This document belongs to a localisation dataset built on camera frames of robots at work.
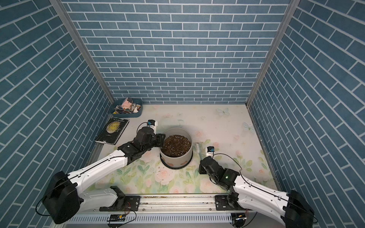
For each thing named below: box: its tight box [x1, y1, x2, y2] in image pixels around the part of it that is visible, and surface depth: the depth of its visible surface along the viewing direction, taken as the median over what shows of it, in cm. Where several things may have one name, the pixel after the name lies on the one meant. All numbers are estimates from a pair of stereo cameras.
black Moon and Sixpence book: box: [94, 116, 130, 145], surface depth 104 cm
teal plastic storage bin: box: [109, 98, 144, 118], surface depth 114 cm
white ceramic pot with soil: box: [159, 127, 193, 166], surface depth 86 cm
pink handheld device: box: [121, 96, 134, 110], surface depth 114 cm
